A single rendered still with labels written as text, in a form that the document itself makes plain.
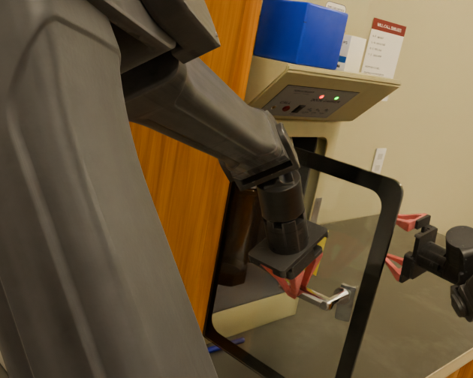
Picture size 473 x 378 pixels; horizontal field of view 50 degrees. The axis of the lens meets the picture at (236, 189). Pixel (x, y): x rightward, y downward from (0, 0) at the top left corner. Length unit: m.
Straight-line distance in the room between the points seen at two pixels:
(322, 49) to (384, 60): 1.13
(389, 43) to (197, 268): 1.34
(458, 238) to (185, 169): 0.50
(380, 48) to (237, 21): 1.22
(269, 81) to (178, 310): 0.64
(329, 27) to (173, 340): 0.71
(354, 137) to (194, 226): 1.20
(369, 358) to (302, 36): 0.69
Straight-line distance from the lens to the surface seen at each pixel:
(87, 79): 0.17
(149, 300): 0.16
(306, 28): 0.79
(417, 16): 2.08
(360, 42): 0.94
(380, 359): 1.17
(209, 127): 0.38
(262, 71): 0.80
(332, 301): 0.74
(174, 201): 0.84
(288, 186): 0.62
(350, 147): 1.92
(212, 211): 0.77
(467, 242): 0.99
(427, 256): 1.06
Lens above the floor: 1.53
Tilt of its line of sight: 17 degrees down
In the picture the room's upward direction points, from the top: 10 degrees clockwise
